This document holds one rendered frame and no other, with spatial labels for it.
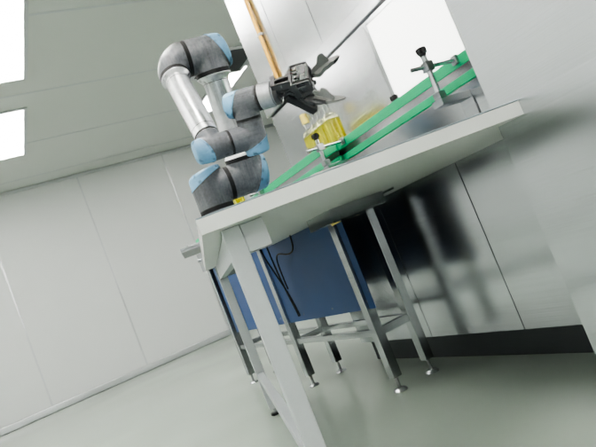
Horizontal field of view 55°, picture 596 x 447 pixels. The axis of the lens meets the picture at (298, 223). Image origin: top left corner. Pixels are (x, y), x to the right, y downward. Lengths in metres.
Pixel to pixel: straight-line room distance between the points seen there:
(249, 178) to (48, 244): 6.10
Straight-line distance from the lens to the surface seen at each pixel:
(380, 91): 2.22
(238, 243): 1.17
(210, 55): 1.93
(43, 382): 7.72
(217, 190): 1.89
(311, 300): 2.59
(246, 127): 1.69
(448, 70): 1.74
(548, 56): 1.31
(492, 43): 1.39
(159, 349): 7.88
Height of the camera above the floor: 0.60
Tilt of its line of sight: 3 degrees up
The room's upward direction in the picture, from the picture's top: 22 degrees counter-clockwise
